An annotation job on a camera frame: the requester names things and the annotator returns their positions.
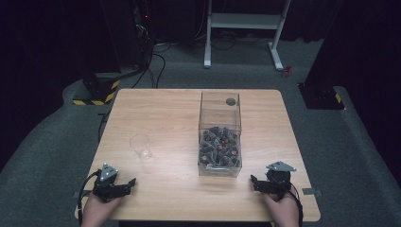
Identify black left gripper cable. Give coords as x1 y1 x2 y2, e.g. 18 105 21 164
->
77 168 102 226

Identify black cable beside table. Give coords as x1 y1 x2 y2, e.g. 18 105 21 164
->
96 108 112 143

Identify clear plastic cup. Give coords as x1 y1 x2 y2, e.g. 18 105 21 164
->
129 133 153 161

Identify black yellow striped stand base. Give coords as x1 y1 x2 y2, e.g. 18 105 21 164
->
72 71 121 107

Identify person's left hand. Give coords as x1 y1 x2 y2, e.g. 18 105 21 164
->
80 192 123 227

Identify bundle of cables under stand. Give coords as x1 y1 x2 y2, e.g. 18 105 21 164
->
194 27 269 51

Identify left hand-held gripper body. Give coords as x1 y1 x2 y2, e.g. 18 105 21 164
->
92 163 131 203

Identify dark equipment rack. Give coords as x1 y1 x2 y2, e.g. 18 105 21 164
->
131 0 157 69

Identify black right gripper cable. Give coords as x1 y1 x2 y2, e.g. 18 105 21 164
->
288 185 305 227

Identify grey tape tab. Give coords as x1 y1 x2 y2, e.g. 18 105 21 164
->
302 187 323 198

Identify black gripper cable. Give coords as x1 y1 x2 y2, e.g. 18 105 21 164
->
77 168 102 226
288 185 305 227

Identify pile of dark tea bags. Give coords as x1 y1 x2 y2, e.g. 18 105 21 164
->
199 126 242 168

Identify clear plastic box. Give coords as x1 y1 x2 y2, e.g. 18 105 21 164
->
197 90 243 178

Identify black floor cable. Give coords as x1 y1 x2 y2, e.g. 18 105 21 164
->
131 44 167 90

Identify white metal stand frame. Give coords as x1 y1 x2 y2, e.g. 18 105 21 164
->
203 0 291 72

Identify person's right hand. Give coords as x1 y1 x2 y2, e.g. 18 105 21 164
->
263 188 301 227

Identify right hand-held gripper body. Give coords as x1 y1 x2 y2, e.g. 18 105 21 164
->
260 161 298 201

